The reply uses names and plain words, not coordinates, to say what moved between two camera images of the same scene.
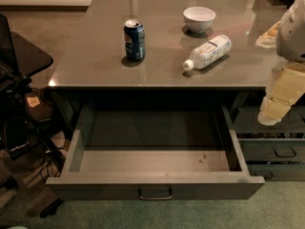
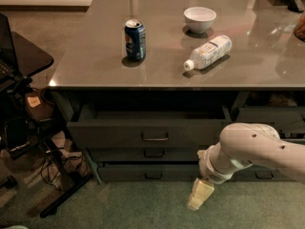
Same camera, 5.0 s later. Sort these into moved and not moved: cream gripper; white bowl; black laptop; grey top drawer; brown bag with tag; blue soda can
Moved: cream gripper; grey top drawer
Not moved: blue soda can; white bowl; black laptop; brown bag with tag
